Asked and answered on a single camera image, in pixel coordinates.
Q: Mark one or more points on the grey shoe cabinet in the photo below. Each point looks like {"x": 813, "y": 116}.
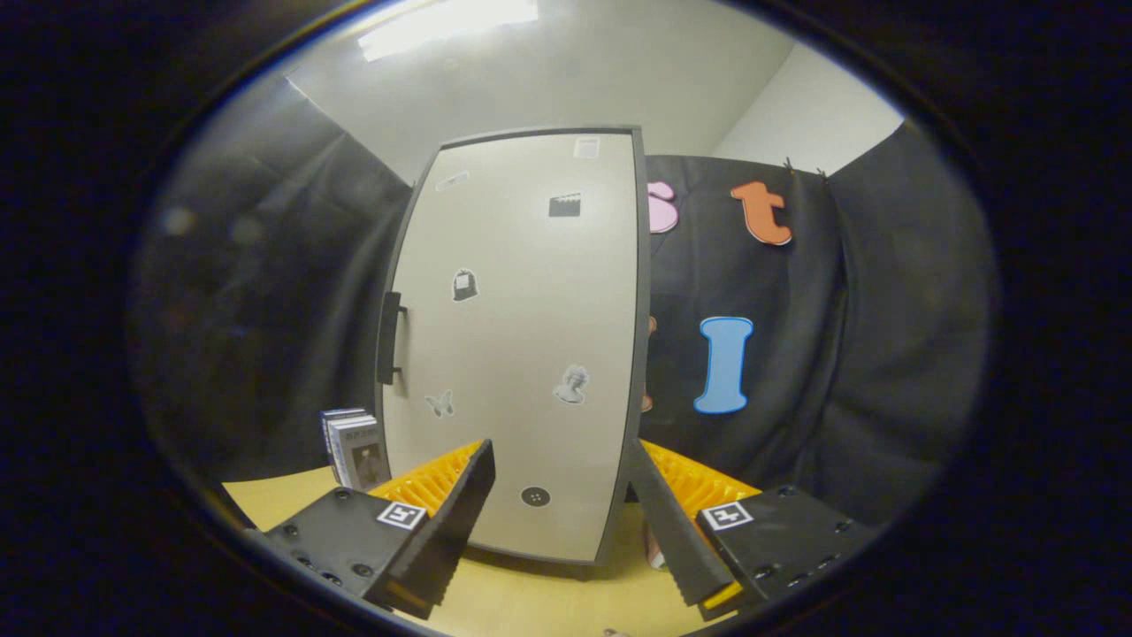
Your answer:
{"x": 644, "y": 310}

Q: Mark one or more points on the grey portrait cover book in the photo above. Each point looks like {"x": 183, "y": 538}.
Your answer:
{"x": 366, "y": 456}

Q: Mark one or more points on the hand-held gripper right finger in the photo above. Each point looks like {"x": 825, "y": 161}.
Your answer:
{"x": 668, "y": 522}

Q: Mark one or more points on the black backdrop cloth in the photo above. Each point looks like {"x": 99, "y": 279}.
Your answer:
{"x": 884, "y": 354}

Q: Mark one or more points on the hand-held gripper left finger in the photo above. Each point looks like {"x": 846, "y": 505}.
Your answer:
{"x": 455, "y": 522}

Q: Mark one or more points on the blue spine book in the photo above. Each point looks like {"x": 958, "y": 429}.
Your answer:
{"x": 328, "y": 438}

